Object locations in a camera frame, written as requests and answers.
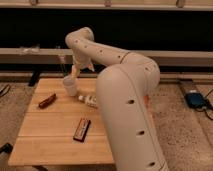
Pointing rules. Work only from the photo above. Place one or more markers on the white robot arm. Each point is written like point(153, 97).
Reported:
point(120, 90)

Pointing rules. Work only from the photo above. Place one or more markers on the blue power adapter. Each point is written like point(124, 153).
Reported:
point(195, 100)

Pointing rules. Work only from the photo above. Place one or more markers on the white tube with label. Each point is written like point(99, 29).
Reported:
point(89, 100)

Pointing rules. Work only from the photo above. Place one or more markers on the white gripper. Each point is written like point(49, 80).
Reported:
point(80, 61)

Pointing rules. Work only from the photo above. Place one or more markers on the wooden folding table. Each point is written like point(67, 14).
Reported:
point(46, 135)

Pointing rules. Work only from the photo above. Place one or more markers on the white ceramic cup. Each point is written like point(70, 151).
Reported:
point(70, 85)

